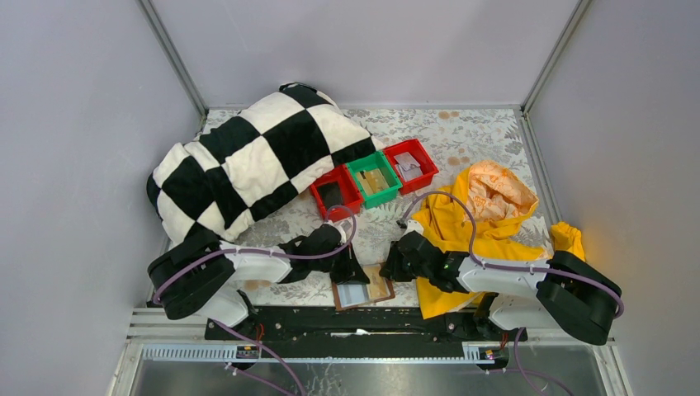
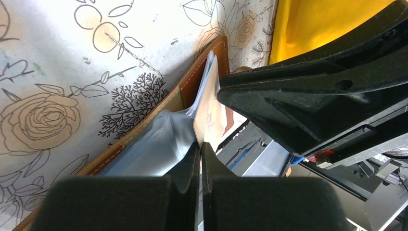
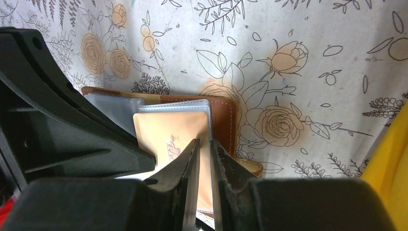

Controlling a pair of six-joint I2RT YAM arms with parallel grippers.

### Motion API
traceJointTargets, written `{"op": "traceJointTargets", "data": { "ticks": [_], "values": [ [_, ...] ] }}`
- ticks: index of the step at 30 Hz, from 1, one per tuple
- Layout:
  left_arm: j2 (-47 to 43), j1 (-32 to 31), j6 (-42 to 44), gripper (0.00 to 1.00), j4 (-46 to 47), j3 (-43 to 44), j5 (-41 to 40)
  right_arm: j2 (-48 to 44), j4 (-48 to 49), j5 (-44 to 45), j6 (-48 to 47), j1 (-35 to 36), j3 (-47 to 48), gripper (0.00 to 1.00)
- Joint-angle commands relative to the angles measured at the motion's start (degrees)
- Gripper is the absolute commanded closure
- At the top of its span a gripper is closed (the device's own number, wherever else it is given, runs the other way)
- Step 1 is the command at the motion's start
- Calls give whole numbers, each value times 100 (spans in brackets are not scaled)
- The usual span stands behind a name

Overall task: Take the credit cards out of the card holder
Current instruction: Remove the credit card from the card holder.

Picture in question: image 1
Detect brown leather card holder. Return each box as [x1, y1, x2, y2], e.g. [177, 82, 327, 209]
[332, 264, 395, 311]

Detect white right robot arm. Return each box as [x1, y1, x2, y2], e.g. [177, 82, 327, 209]
[380, 230, 622, 346]

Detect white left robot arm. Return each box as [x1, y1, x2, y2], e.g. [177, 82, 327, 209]
[147, 223, 370, 328]

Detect black card in red bin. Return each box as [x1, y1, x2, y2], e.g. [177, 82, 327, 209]
[317, 182, 344, 209]

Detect gold cards in green bin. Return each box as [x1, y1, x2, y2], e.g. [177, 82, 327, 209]
[356, 169, 384, 196]

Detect white cards in red bin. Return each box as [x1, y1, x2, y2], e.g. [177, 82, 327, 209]
[394, 152, 423, 182]

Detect left red plastic bin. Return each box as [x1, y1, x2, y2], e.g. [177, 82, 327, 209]
[310, 165, 364, 222]

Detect red plastic bin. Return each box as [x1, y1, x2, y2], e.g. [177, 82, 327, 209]
[382, 139, 439, 196]
[310, 165, 364, 222]

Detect yellow raincoat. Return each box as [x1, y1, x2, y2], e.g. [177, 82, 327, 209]
[412, 160, 587, 319]

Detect green plastic bin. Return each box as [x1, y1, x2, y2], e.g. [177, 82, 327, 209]
[347, 151, 403, 209]

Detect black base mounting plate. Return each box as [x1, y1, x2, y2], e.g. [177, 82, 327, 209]
[205, 306, 518, 359]

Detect right red plastic bin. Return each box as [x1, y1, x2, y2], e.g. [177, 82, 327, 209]
[382, 139, 439, 196]

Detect black white checkered blanket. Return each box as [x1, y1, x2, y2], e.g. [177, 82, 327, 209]
[146, 82, 385, 243]

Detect floral table mat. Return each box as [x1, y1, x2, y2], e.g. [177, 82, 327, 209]
[154, 108, 550, 309]

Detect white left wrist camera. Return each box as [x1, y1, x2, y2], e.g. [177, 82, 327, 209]
[333, 218, 355, 244]

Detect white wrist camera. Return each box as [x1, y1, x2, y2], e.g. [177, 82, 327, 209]
[333, 218, 355, 244]
[397, 219, 424, 235]

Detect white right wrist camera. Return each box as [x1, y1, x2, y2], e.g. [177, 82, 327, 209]
[397, 219, 424, 235]

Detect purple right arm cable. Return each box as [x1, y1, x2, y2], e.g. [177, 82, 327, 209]
[396, 190, 626, 319]

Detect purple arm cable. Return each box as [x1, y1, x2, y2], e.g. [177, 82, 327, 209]
[396, 190, 626, 319]
[152, 204, 358, 306]

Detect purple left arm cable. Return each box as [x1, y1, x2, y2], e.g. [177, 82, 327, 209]
[152, 204, 358, 306]

